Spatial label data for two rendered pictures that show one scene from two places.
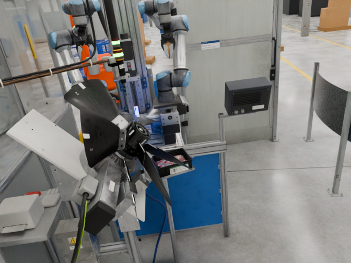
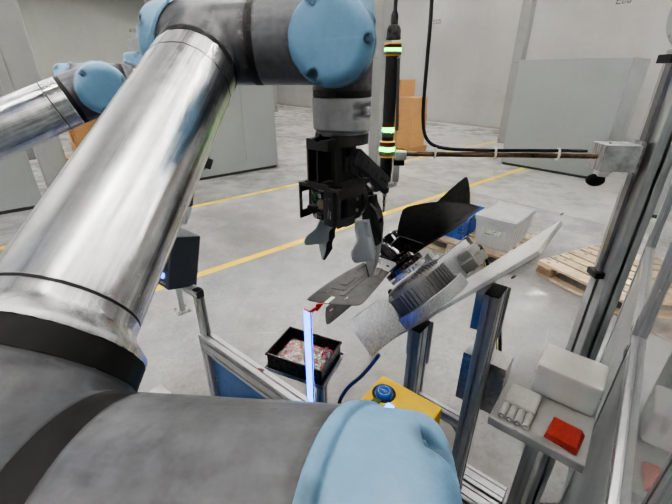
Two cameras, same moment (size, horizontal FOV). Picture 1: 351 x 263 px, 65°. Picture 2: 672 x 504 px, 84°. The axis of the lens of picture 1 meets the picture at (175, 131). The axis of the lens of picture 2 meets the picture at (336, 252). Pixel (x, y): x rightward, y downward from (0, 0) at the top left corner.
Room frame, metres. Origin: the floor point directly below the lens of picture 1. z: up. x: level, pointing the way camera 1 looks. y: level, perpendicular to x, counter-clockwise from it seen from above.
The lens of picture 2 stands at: (2.16, 0.81, 1.75)
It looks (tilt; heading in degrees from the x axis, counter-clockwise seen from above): 26 degrees down; 221
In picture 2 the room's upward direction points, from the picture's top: straight up
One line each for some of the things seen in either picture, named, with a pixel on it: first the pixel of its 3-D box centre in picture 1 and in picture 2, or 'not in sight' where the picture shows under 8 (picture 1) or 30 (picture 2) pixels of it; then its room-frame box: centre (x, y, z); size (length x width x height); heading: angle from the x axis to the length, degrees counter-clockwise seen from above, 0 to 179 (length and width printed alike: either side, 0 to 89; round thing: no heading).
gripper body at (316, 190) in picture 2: (83, 35); (338, 178); (1.78, 0.48, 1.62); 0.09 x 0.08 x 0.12; 2
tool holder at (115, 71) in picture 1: (118, 67); (389, 168); (1.25, 0.22, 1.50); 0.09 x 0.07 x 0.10; 127
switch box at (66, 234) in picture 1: (79, 241); (483, 377); (1.02, 0.54, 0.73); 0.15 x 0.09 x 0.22; 92
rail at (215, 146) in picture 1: (160, 154); (285, 397); (1.62, 0.12, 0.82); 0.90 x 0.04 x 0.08; 92
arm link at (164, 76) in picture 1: (164, 79); not in sight; (2.10, 0.03, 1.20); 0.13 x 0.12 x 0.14; 76
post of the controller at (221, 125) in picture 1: (221, 127); (201, 312); (1.64, -0.31, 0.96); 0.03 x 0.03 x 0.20; 2
